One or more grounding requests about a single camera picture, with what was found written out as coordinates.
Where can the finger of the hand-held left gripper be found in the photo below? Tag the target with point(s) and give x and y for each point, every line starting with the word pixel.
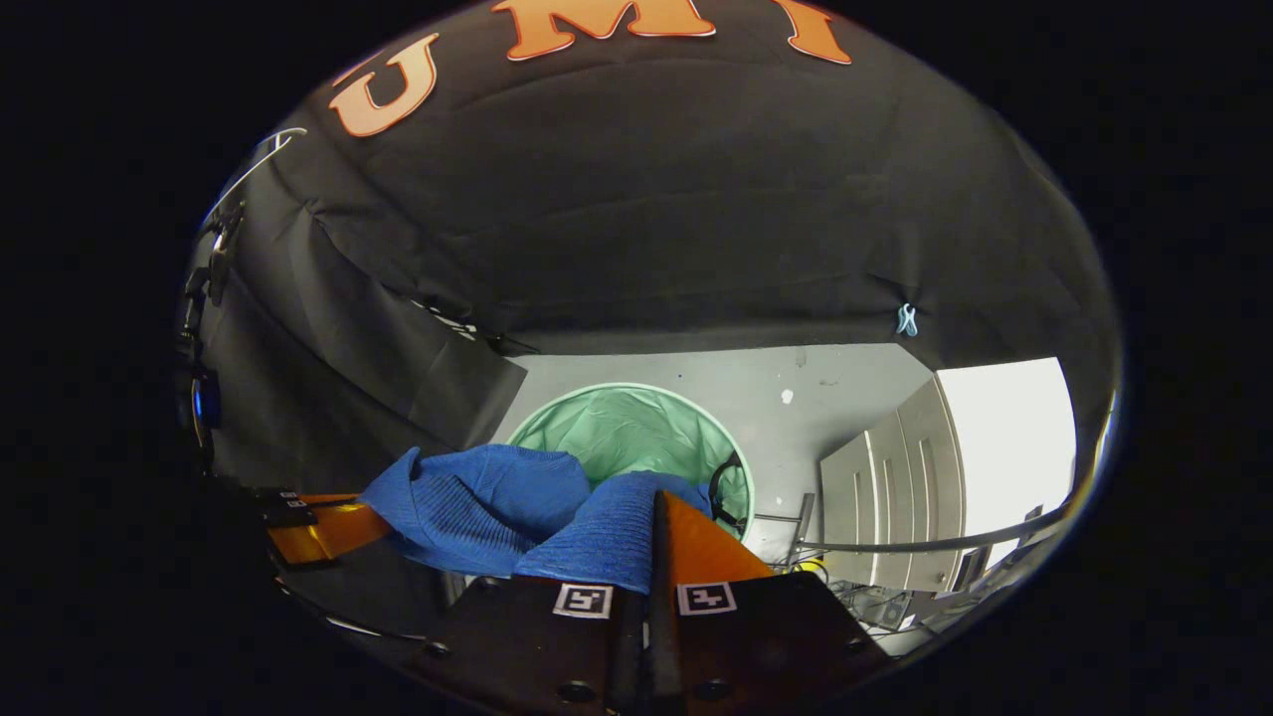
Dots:
pixel 318 532

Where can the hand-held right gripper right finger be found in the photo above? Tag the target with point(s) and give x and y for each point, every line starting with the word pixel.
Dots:
pixel 658 557

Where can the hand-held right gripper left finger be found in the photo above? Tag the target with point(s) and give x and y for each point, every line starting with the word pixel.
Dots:
pixel 527 646

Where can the green laundry hamper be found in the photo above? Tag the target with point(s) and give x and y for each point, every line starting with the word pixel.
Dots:
pixel 636 433

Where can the white plastic hanger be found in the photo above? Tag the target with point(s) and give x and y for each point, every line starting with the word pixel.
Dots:
pixel 254 169

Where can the black clothes rack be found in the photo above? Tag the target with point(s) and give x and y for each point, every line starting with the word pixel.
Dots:
pixel 895 545

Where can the white cabinet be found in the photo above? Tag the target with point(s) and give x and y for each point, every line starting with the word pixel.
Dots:
pixel 895 477

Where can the light blue clip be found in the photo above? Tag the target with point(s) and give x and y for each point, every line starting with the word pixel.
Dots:
pixel 906 319

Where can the black backdrop cloth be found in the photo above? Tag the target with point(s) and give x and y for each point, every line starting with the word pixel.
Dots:
pixel 646 199

